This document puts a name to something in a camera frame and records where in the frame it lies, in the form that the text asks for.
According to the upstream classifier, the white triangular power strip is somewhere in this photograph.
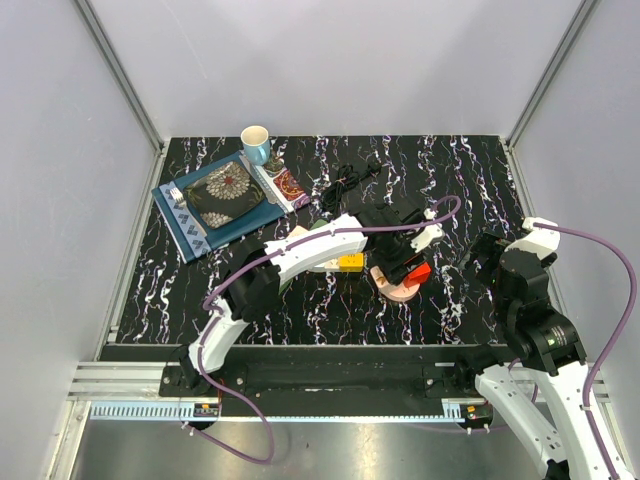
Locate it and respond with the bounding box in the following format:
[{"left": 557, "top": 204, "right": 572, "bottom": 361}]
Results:
[{"left": 309, "top": 258, "right": 340, "bottom": 273}]

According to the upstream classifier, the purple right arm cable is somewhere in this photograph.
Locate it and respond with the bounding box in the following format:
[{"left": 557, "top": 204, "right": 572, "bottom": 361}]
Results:
[{"left": 507, "top": 224, "right": 639, "bottom": 480}]

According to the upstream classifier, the pink cube socket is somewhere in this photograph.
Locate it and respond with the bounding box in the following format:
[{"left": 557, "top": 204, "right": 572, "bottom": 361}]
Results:
[{"left": 287, "top": 226, "right": 308, "bottom": 239}]

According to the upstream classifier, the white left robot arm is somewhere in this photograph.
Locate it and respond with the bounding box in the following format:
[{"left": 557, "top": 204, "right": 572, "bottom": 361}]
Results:
[{"left": 180, "top": 204, "right": 444, "bottom": 396}]

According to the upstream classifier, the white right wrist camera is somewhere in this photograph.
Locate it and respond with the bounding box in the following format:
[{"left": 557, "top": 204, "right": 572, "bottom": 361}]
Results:
[{"left": 508, "top": 216, "right": 560, "bottom": 261}]

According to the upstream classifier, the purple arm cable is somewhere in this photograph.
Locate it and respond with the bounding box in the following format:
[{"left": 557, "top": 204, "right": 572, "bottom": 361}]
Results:
[
  {"left": 197, "top": 195, "right": 462, "bottom": 465},
  {"left": 507, "top": 224, "right": 639, "bottom": 480}
]

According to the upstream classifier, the green power strip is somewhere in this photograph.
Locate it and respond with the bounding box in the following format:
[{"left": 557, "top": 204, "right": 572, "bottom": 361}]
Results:
[{"left": 279, "top": 219, "right": 328, "bottom": 294}]

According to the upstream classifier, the black power cable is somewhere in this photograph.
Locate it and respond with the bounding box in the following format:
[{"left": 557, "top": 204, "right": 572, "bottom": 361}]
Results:
[{"left": 319, "top": 163, "right": 382, "bottom": 214}]

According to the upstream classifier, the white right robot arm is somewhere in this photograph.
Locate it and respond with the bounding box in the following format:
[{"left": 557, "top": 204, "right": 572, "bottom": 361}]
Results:
[{"left": 453, "top": 219, "right": 634, "bottom": 479}]

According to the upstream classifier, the teal ceramic mug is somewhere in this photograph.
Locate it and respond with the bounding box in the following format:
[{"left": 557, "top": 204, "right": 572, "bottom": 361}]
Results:
[{"left": 240, "top": 125, "right": 271, "bottom": 166}]

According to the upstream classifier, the silver fork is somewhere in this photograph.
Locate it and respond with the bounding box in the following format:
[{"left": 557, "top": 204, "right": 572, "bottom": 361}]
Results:
[{"left": 170, "top": 187, "right": 206, "bottom": 236}]

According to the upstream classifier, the beige cube socket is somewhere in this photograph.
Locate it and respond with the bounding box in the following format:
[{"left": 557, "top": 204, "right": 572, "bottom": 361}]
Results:
[{"left": 373, "top": 270, "right": 391, "bottom": 288}]

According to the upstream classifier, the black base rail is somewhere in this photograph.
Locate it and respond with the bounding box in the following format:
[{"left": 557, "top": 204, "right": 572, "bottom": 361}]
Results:
[{"left": 158, "top": 344, "right": 511, "bottom": 419}]

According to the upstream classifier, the dark floral square plate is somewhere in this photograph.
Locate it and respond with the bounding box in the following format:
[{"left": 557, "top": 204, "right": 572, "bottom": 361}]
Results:
[{"left": 184, "top": 161, "right": 265, "bottom": 230}]

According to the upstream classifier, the pink round socket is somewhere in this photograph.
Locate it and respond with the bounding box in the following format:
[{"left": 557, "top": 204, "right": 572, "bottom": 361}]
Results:
[{"left": 369, "top": 266, "right": 420, "bottom": 303}]

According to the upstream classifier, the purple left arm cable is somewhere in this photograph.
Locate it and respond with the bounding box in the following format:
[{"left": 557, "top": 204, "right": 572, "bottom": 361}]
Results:
[{"left": 197, "top": 195, "right": 462, "bottom": 465}]

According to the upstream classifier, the yellow cube socket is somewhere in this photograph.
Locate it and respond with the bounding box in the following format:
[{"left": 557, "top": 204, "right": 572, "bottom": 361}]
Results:
[{"left": 338, "top": 253, "right": 366, "bottom": 273}]

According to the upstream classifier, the red cube socket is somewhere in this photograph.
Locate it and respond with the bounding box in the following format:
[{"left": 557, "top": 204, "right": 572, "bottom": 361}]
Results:
[{"left": 403, "top": 263, "right": 432, "bottom": 288}]

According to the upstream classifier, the blue patterned placemat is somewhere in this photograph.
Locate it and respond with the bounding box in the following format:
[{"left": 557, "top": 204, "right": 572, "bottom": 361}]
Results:
[{"left": 151, "top": 150, "right": 310, "bottom": 264}]

